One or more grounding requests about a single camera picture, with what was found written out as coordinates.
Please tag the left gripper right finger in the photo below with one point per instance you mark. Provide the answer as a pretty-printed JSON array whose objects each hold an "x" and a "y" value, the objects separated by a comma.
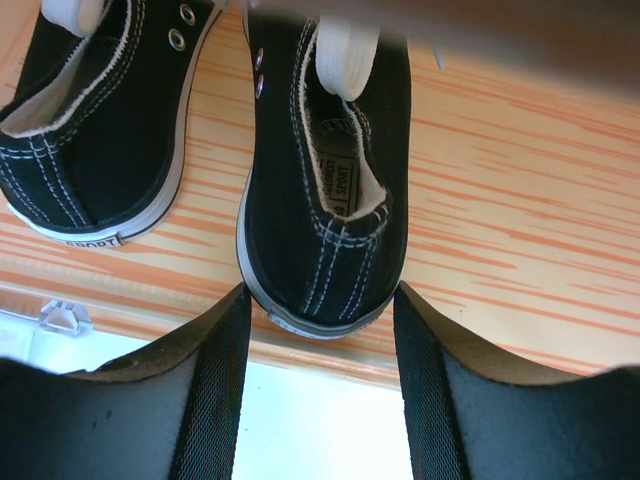
[{"x": 474, "y": 410}]

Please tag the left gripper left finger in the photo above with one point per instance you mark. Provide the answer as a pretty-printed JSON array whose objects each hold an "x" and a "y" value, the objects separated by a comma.
[{"x": 169, "y": 410}]

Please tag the black canvas sneaker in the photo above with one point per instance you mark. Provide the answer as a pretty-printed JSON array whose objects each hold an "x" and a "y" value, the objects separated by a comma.
[
  {"x": 323, "y": 222},
  {"x": 93, "y": 142}
]

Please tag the wooden two-shelf shoe cabinet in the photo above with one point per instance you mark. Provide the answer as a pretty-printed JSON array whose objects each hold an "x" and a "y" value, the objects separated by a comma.
[{"x": 523, "y": 200}]

